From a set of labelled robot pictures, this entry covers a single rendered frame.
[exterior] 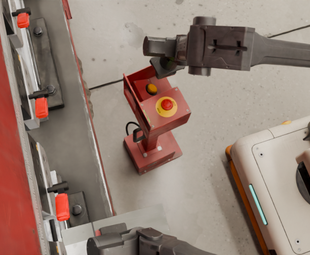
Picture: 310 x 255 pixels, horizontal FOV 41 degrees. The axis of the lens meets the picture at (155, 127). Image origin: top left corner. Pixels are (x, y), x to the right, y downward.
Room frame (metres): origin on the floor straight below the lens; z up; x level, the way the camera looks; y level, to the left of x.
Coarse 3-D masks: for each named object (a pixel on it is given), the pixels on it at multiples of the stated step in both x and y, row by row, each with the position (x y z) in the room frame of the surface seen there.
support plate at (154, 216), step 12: (120, 216) 0.08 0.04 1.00; (132, 216) 0.09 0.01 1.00; (144, 216) 0.09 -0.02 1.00; (156, 216) 0.10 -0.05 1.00; (72, 228) 0.03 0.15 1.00; (84, 228) 0.03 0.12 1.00; (96, 228) 0.04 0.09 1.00; (156, 228) 0.07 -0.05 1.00; (168, 228) 0.07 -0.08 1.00; (72, 240) 0.00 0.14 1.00; (84, 240) 0.01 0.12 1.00
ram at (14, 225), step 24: (0, 48) 0.28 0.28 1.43; (0, 72) 0.23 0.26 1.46; (0, 96) 0.18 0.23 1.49; (0, 120) 0.14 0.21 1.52; (0, 144) 0.10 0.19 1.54; (0, 168) 0.07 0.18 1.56; (24, 168) 0.09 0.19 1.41; (0, 192) 0.04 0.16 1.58; (24, 192) 0.05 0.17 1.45; (0, 216) 0.01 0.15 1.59; (24, 216) 0.02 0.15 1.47; (0, 240) -0.01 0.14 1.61; (24, 240) -0.01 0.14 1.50
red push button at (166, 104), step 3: (165, 99) 0.49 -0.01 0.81; (168, 99) 0.49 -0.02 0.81; (162, 102) 0.48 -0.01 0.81; (165, 102) 0.48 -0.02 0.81; (168, 102) 0.48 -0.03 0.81; (171, 102) 0.48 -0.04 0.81; (162, 105) 0.47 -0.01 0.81; (165, 105) 0.47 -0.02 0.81; (168, 105) 0.47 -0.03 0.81; (171, 105) 0.47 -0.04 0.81; (165, 108) 0.46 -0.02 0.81; (168, 108) 0.46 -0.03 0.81; (171, 108) 0.46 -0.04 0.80
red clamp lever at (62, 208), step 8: (56, 184) 0.10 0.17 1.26; (64, 184) 0.10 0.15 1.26; (48, 192) 0.08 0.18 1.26; (56, 192) 0.08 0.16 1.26; (64, 192) 0.08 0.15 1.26; (56, 200) 0.06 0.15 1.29; (64, 200) 0.07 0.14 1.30; (56, 208) 0.05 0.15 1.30; (64, 208) 0.05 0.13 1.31; (56, 216) 0.04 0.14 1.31; (64, 216) 0.04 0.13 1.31
